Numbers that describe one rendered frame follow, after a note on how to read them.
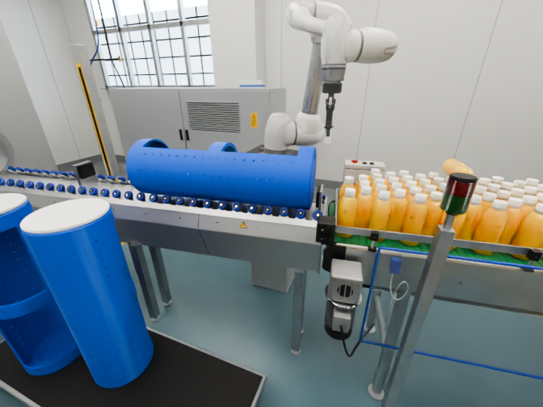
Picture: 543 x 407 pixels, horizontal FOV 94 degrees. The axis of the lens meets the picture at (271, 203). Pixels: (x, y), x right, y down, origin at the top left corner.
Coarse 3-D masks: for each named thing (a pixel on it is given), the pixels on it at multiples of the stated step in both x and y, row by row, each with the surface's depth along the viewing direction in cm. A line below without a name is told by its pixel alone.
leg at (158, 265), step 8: (152, 248) 166; (152, 256) 169; (160, 256) 172; (160, 264) 172; (160, 272) 174; (160, 280) 177; (160, 288) 181; (168, 288) 184; (168, 296) 185; (168, 304) 187
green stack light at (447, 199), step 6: (444, 192) 70; (444, 198) 70; (450, 198) 68; (456, 198) 67; (462, 198) 66; (468, 198) 66; (444, 204) 70; (450, 204) 68; (456, 204) 68; (462, 204) 67; (468, 204) 67; (444, 210) 70; (450, 210) 69; (456, 210) 68; (462, 210) 68
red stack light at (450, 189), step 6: (450, 180) 67; (450, 186) 68; (456, 186) 66; (462, 186) 65; (468, 186) 65; (474, 186) 65; (450, 192) 68; (456, 192) 67; (462, 192) 66; (468, 192) 66
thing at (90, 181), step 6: (84, 162) 145; (90, 162) 147; (78, 168) 140; (84, 168) 143; (90, 168) 147; (78, 174) 142; (84, 174) 144; (90, 174) 147; (78, 180) 143; (84, 180) 146; (90, 180) 150; (96, 180) 153; (84, 186) 146; (90, 186) 150; (96, 186) 153
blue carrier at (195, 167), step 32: (128, 160) 120; (160, 160) 116; (192, 160) 113; (224, 160) 110; (256, 160) 107; (288, 160) 104; (160, 192) 126; (192, 192) 119; (224, 192) 114; (256, 192) 109; (288, 192) 105
